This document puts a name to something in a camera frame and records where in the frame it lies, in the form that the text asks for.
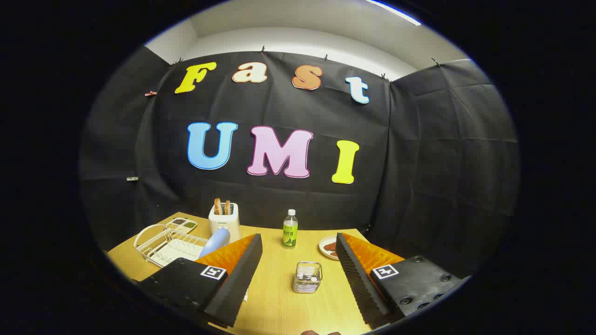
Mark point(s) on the blue plate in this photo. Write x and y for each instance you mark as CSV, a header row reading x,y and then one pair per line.
x,y
215,241

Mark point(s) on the red meat piece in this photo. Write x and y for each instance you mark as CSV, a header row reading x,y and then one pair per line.
x,y
331,246

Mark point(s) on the green label drink bottle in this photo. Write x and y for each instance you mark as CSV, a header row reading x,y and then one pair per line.
x,y
290,232

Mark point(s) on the white plate with meat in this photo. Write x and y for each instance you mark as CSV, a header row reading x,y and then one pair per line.
x,y
323,246

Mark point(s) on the white toaster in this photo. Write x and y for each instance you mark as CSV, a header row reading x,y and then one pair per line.
x,y
223,223

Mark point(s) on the white divided seasoning tray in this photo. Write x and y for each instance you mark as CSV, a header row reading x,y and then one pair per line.
x,y
182,225

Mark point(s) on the white drip tray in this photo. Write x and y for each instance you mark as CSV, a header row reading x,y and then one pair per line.
x,y
179,251

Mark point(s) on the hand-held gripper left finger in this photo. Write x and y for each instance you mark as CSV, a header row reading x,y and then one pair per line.
x,y
237,284

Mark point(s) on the black backdrop cloth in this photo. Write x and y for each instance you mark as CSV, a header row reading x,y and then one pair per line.
x,y
419,163

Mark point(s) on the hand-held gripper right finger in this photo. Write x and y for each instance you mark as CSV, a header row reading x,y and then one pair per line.
x,y
356,284

